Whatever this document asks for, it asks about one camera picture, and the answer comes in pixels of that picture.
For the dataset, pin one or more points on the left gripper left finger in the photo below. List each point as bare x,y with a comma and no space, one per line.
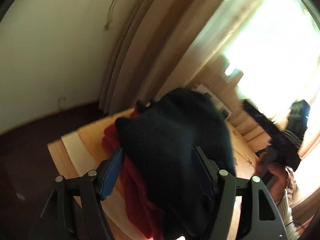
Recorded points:
57,219

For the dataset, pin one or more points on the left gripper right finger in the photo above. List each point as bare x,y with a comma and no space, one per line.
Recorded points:
259,216

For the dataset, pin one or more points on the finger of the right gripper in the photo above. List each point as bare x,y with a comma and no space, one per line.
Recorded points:
268,126

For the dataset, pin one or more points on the black knit sweater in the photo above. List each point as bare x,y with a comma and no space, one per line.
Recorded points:
160,141

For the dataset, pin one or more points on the person's right hand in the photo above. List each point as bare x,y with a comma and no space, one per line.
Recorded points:
275,182

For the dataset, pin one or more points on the cream ribbed right sleeve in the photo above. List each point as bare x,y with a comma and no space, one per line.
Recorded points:
287,188

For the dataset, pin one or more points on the orange paw print blanket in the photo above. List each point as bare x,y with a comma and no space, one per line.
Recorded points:
80,151

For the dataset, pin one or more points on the red cloth on bed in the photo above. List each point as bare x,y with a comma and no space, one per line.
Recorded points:
144,215

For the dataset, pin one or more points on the white power strip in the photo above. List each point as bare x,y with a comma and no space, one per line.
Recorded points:
201,88

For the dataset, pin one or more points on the cream lace curtain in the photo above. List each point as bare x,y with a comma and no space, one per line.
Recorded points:
164,44

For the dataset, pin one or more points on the camera with screen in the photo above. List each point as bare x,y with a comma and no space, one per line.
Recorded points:
297,122

